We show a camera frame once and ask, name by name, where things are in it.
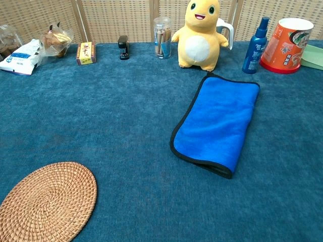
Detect clear bag of bread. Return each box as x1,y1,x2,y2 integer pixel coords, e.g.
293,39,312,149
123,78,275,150
40,22,74,58

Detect clear jar of pencils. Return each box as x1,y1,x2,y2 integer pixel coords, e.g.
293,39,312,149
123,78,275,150
153,17,172,59

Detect blue spray bottle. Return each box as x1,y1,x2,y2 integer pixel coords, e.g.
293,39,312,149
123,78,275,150
242,17,270,74

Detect red instant noodle cup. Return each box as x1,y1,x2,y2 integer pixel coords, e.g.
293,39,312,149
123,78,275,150
259,18,314,74

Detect round woven rattan coaster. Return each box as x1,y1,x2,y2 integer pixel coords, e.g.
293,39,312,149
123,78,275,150
0,161,98,242

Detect white blue snack packet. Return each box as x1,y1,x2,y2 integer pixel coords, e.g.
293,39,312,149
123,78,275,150
0,39,44,76

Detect black stapler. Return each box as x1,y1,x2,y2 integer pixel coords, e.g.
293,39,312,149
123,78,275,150
118,35,130,61

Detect grey and blue cloth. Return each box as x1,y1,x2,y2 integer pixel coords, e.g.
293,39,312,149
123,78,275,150
170,72,260,179

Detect yellow plush toy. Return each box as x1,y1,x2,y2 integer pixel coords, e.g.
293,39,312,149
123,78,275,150
171,0,229,73

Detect yellow red small box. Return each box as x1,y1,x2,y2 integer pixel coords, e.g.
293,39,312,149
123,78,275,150
76,41,97,66

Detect woven folding screen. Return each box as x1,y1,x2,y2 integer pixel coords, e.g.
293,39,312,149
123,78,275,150
0,0,323,45

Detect dark blue table cover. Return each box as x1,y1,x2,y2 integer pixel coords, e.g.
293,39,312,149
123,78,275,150
0,39,323,242

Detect white plastic pitcher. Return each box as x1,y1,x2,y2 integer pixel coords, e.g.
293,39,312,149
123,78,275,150
216,18,234,50

